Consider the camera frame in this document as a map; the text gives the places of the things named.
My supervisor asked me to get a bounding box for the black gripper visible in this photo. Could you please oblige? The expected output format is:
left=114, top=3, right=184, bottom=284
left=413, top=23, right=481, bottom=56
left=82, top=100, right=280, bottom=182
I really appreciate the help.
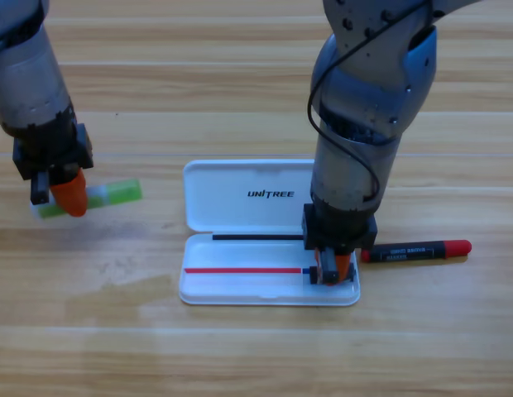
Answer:
left=301, top=198, right=379, bottom=287
left=3, top=105, right=94, bottom=218

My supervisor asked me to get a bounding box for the green glue stick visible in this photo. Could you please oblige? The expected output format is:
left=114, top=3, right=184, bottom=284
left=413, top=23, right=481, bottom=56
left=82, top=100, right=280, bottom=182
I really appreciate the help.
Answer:
left=31, top=179, right=143, bottom=220

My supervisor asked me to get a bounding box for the white Unitree pencil case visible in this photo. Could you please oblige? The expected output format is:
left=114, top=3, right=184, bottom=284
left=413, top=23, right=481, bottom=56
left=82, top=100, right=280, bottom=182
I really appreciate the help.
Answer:
left=178, top=159, right=361, bottom=307

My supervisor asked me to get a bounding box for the red and black marker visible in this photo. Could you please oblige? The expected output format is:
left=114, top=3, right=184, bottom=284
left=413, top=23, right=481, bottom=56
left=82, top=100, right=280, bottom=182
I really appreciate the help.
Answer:
left=359, top=238, right=473, bottom=265

